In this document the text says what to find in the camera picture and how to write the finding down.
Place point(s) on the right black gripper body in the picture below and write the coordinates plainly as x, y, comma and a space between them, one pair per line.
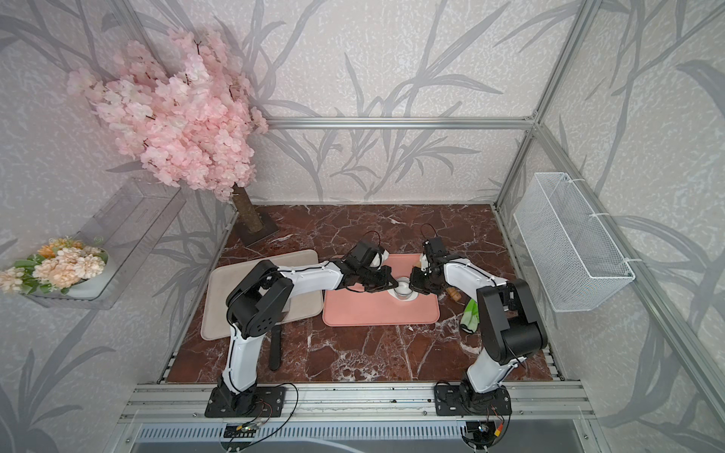
422, 281

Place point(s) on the pink cherry blossom tree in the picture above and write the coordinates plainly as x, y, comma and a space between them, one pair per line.
192, 128

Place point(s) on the white dough piece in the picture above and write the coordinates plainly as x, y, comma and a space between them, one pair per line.
404, 297

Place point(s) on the white wire mesh basket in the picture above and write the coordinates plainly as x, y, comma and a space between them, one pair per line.
577, 261

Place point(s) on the metal ring cutter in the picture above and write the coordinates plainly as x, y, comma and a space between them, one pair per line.
403, 286

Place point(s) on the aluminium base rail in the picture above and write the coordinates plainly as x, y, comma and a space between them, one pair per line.
372, 401

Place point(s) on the beige rectangular tray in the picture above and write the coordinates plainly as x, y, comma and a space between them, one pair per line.
224, 279

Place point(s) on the pink rectangular tray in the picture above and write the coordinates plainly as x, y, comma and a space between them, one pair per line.
351, 308

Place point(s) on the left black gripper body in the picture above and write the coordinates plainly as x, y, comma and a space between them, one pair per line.
372, 280

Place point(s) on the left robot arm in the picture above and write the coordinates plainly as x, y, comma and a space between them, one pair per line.
256, 305

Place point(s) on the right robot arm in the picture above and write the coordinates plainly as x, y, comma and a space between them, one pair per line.
510, 325

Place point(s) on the clear acrylic wall shelf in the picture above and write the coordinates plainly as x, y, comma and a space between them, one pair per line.
128, 227

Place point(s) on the wooden dough roller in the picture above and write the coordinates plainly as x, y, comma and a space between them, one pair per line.
454, 294

